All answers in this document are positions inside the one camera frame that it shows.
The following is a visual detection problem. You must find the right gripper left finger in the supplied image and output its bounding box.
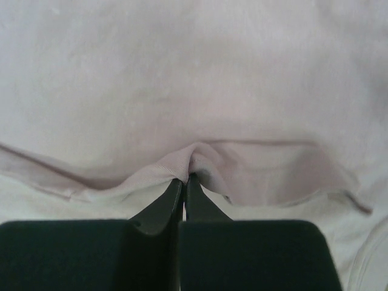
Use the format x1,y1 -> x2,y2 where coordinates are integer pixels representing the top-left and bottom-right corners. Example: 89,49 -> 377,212
1,179 -> 183,290

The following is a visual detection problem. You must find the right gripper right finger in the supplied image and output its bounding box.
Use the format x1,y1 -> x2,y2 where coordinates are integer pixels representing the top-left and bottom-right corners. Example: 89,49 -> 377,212
179,175 -> 341,291

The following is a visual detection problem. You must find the dusty pink t shirt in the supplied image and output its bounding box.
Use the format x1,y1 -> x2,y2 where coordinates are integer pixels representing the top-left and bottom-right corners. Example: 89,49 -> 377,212
1,1 -> 387,290

